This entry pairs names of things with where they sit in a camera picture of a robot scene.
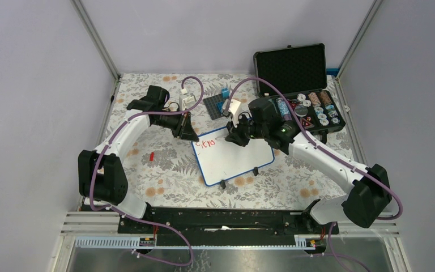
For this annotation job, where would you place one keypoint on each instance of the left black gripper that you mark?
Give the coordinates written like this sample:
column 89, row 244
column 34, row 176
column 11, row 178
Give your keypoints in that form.
column 184, row 130

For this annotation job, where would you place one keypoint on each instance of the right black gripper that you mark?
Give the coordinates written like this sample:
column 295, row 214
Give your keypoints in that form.
column 234, row 135

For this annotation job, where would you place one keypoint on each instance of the blue framed whiteboard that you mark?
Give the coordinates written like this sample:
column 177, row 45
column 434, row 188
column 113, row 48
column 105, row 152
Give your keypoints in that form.
column 218, row 161

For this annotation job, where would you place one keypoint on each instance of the black poker chip case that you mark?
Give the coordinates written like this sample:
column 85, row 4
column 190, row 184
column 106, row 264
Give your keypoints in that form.
column 295, row 78

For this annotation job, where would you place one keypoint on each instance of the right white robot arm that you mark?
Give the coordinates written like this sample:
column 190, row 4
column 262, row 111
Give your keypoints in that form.
column 366, row 188

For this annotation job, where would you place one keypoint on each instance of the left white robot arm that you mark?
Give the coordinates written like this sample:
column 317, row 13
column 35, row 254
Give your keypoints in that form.
column 101, row 175

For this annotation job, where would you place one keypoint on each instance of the grey lego baseplate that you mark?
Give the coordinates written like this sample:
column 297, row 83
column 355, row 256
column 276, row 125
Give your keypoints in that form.
column 214, row 105

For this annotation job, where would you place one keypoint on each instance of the blue lego brick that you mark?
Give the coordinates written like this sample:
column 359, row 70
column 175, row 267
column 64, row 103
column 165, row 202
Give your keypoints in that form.
column 225, row 93

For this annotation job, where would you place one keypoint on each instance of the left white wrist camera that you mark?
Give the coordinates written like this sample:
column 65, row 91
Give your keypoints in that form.
column 186, row 99

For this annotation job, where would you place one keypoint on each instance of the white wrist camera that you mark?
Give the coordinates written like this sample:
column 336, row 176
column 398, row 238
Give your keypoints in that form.
column 186, row 99
column 232, row 108

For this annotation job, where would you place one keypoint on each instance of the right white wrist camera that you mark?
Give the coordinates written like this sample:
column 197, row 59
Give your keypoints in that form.
column 232, row 108

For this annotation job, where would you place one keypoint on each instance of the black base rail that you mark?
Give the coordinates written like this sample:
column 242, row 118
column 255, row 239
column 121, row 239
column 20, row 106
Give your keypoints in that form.
column 225, row 227

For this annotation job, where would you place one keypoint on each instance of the blue corner bracket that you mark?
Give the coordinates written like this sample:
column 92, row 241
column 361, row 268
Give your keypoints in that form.
column 333, row 71

